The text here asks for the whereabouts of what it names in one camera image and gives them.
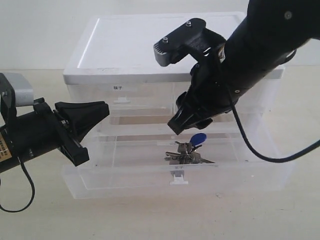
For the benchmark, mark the clear drawer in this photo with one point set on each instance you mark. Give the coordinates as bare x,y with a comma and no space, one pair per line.
123,167
257,100
128,99

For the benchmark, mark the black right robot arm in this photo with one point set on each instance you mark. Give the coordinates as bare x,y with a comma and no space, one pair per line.
271,33

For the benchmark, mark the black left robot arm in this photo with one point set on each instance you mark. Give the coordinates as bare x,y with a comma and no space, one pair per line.
43,130

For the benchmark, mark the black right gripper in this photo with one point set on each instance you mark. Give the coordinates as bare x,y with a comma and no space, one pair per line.
215,85

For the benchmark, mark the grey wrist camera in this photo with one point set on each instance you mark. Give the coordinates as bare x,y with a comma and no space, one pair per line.
15,91
191,38

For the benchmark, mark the white plastic drawer cabinet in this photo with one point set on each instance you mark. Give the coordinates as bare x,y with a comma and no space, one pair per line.
118,49

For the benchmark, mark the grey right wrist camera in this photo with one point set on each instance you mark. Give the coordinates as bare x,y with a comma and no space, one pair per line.
191,38

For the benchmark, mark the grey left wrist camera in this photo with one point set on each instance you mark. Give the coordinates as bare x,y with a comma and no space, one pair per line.
15,91

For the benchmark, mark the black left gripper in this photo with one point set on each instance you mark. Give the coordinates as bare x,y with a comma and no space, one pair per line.
70,123

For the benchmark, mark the key bunch with blue fob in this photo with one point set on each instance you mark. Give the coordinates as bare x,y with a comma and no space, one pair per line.
187,152

